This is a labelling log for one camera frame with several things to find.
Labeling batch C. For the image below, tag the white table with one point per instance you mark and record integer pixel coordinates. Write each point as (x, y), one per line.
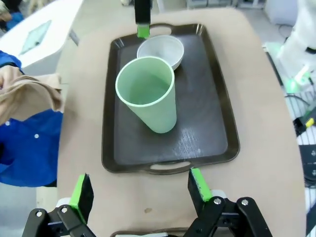
(61, 24)

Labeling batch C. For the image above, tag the white bowl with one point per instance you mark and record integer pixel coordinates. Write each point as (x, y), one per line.
(160, 47)

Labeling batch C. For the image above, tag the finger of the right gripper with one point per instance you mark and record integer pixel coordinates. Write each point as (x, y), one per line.
(142, 12)

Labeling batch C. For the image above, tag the dark brown plastic tray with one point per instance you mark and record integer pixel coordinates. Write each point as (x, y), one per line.
(197, 103)

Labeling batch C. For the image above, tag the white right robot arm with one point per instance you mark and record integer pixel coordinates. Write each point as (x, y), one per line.
(303, 24)

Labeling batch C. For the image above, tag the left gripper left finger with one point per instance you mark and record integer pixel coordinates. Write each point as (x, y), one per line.
(82, 197)

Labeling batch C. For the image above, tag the yellow black connector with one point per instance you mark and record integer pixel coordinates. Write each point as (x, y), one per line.
(308, 122)

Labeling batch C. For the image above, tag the light green plastic cup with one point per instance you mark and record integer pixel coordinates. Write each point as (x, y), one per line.
(158, 116)

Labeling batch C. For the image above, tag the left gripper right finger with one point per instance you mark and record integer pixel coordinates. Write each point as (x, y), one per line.
(198, 190)

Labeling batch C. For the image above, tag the black electronics box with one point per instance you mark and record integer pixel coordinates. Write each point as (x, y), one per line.
(308, 160)

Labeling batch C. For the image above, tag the person in blue shirt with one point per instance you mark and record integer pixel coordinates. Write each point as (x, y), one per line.
(29, 148)

